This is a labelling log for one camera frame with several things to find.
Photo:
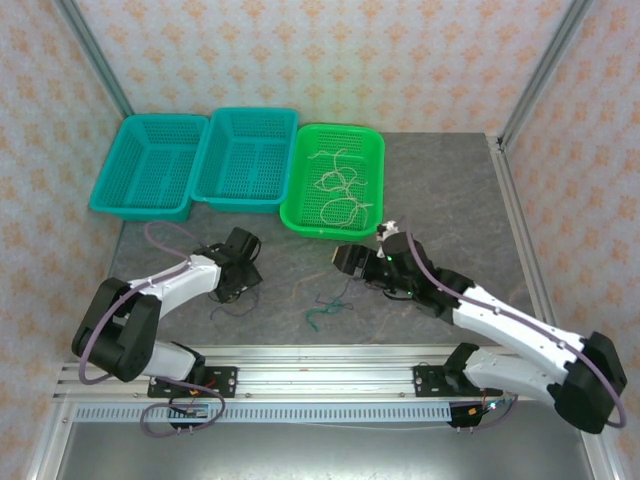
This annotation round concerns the bright green plastic basket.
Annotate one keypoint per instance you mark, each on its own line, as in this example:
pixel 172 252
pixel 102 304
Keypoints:
pixel 305 170

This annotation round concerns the wide aluminium mounting rail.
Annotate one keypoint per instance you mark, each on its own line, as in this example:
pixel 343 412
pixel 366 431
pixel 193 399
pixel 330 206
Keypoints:
pixel 325 375

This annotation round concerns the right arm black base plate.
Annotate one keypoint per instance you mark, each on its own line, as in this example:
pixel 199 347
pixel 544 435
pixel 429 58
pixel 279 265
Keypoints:
pixel 425 382

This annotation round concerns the teal plastic basket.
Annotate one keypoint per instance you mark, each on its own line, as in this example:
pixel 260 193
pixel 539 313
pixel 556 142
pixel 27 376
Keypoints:
pixel 150 170
pixel 245 165

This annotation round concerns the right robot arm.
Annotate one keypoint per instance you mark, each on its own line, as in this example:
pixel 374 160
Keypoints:
pixel 510 325

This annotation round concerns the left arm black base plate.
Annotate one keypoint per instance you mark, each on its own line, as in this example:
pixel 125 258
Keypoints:
pixel 225 380

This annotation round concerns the aluminium table side rail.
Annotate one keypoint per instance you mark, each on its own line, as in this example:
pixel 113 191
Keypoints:
pixel 517 215

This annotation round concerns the aluminium frame post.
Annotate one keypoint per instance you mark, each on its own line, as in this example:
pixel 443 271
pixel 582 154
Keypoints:
pixel 542 70
pixel 96 57

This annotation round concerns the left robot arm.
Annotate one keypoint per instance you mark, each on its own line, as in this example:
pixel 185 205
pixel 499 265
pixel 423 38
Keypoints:
pixel 175 280

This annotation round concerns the aluminium frame leg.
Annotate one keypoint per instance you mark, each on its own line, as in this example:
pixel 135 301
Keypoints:
pixel 597 460
pixel 47 445

